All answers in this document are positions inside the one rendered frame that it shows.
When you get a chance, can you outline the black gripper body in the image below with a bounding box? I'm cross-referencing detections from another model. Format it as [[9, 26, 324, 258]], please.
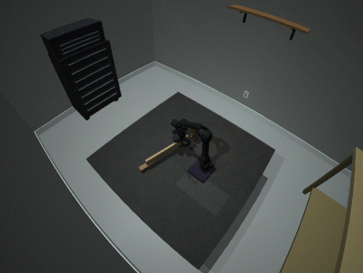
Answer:
[[172, 129, 191, 146]]

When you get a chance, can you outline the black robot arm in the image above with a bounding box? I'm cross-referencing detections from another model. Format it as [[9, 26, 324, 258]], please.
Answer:
[[171, 118, 213, 172]]

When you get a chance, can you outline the long wooden bed rail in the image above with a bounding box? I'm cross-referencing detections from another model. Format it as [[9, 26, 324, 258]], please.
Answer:
[[145, 141, 181, 165]]

